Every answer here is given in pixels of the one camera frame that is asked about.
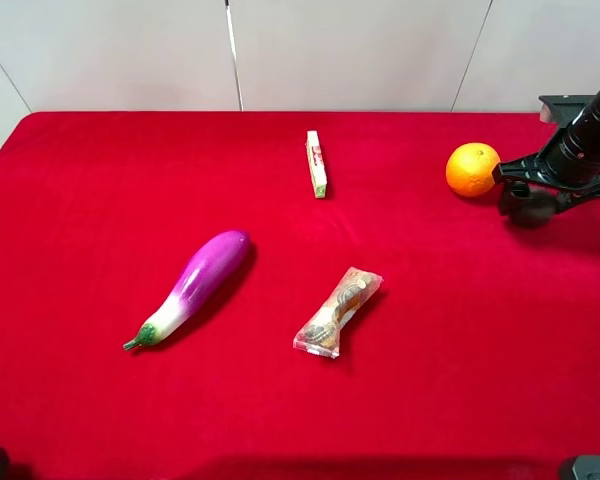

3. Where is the red tablecloth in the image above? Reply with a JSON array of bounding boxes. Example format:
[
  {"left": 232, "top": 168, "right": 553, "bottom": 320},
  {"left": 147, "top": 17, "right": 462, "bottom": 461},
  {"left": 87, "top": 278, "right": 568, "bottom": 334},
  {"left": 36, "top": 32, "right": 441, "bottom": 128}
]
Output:
[{"left": 0, "top": 112, "right": 600, "bottom": 479}]

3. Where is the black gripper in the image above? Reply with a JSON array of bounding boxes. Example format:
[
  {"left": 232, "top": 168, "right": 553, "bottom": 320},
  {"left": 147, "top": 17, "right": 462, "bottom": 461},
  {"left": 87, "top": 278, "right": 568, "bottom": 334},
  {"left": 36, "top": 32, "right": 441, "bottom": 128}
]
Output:
[{"left": 492, "top": 107, "right": 600, "bottom": 216}]

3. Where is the grey object bottom right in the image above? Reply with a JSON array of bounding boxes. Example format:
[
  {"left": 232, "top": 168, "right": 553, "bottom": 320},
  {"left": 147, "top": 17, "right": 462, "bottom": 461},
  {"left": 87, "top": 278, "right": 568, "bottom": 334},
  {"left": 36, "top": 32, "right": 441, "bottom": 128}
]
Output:
[{"left": 558, "top": 455, "right": 600, "bottom": 480}]

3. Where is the orange fruit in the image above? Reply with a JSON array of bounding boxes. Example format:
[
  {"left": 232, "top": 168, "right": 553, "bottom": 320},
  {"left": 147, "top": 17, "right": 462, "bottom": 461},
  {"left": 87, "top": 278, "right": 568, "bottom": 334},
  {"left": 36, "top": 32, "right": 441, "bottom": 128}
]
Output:
[{"left": 445, "top": 142, "right": 500, "bottom": 198}]

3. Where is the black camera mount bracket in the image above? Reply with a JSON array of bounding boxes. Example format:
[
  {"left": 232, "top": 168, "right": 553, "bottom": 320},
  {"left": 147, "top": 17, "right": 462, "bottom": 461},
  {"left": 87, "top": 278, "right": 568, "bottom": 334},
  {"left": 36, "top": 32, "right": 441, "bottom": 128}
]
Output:
[{"left": 539, "top": 95, "right": 594, "bottom": 128}]

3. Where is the white green candy box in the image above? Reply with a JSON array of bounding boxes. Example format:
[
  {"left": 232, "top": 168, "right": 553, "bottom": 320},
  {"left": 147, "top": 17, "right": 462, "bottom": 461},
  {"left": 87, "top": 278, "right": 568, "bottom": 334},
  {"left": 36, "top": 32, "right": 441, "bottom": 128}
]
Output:
[{"left": 306, "top": 130, "right": 328, "bottom": 199}]

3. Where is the purple white eggplant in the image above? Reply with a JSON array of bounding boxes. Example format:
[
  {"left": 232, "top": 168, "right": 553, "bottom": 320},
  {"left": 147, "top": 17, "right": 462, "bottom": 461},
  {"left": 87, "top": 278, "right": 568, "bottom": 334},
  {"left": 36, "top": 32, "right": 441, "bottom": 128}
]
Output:
[{"left": 123, "top": 230, "right": 251, "bottom": 351}]

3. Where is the clear snack packet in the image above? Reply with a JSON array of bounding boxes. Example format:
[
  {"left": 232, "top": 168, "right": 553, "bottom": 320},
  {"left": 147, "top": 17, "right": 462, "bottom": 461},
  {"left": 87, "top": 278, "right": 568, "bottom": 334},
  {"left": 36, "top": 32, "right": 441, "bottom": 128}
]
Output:
[{"left": 293, "top": 267, "right": 384, "bottom": 359}]

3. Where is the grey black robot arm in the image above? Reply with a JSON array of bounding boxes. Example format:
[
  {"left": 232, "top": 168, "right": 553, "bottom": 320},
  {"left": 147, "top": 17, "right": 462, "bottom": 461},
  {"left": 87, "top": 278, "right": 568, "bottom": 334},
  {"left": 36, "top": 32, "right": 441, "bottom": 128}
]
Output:
[{"left": 492, "top": 90, "right": 600, "bottom": 227}]

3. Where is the dark brown round ball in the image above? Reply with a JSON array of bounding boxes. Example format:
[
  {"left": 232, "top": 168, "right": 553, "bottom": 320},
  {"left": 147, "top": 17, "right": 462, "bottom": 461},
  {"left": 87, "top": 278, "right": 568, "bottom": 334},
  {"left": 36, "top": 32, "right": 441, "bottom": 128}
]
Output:
[{"left": 508, "top": 191, "right": 557, "bottom": 228}]

